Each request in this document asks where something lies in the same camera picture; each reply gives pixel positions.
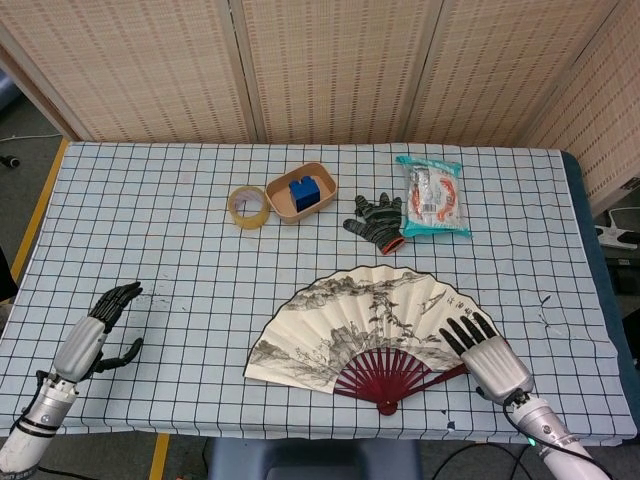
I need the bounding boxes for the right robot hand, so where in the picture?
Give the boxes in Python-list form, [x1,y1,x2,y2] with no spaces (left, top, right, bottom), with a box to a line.
[438,312,535,404]

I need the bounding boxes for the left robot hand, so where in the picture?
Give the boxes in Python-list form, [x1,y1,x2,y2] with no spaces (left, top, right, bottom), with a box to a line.
[52,281,145,385]

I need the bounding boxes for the paper folding fan red ribs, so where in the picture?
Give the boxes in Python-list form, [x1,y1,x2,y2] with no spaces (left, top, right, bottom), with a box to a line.
[243,264,511,416]

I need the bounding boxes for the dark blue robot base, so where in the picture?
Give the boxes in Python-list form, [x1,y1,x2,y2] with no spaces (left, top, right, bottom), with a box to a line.
[206,438,424,480]

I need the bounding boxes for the beige woven bamboo screen panel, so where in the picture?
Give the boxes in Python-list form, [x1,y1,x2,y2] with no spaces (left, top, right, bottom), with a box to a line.
[0,0,257,144]
[407,0,631,148]
[522,0,640,216]
[234,0,436,145]

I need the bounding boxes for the blue checkered tablecloth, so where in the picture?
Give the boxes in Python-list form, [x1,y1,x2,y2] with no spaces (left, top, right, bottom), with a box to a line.
[0,141,639,448]

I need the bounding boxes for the black floor box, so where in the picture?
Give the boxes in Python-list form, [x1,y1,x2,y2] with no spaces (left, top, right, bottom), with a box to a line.
[610,255,640,297]

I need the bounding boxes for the teal snack packet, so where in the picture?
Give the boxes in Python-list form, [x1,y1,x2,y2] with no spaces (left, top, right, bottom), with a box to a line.
[395,154,473,240]

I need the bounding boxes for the grey knit work glove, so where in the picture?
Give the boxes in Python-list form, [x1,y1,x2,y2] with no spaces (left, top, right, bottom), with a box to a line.
[342,192,407,256]

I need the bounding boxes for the clear packing tape roll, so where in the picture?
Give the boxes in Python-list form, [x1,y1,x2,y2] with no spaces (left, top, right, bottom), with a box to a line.
[227,185,272,232]

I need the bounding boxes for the oval wooden box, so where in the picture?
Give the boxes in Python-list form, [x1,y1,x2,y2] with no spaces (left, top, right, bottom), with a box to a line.
[264,161,338,225]

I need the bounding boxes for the blue toy block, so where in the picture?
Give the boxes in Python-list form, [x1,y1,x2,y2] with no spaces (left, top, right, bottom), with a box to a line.
[288,175,321,214]

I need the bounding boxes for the floor cable with plug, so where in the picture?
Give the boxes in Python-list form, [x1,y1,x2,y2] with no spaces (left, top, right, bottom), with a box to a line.
[0,133,61,171]

